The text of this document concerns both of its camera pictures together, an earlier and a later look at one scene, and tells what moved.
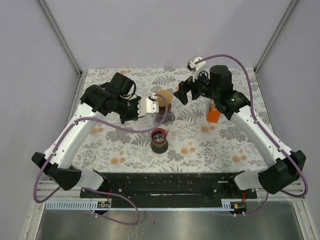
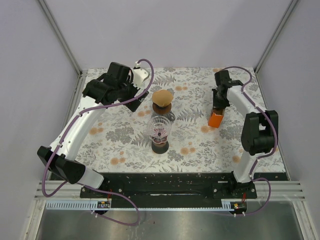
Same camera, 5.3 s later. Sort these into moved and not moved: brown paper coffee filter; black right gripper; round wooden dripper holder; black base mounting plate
Moved: black right gripper
Not moved: round wooden dripper holder; brown paper coffee filter; black base mounting plate
